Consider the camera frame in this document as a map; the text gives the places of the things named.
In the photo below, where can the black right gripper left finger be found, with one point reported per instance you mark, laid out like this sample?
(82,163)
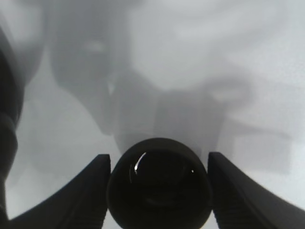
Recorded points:
(81,204)

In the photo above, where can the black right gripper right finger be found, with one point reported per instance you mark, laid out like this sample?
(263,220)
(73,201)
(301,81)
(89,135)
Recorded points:
(241,203)

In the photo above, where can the black round teapot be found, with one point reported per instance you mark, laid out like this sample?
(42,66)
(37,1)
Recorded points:
(11,103)

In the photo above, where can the small black teacup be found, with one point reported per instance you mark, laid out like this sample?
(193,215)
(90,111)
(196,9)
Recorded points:
(159,183)

